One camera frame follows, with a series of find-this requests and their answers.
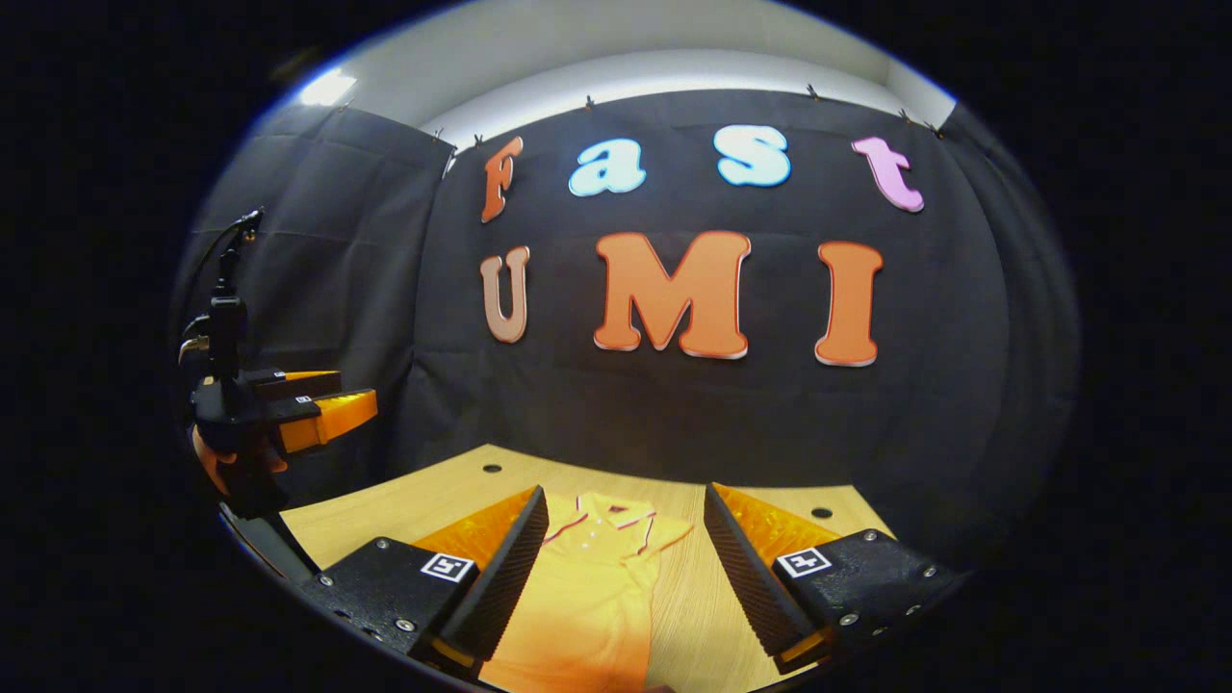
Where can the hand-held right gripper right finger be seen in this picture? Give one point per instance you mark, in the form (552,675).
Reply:
(746,577)

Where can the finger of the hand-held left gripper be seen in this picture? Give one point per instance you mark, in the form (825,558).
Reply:
(332,416)
(298,380)

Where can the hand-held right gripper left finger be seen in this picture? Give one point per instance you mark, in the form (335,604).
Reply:
(505,577)

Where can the yellow polo T-shirt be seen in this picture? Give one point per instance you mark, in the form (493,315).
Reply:
(587,597)

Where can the black backdrop cloth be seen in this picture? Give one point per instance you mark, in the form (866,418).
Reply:
(674,414)

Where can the ceiling light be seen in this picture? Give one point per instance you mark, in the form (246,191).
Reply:
(327,88)

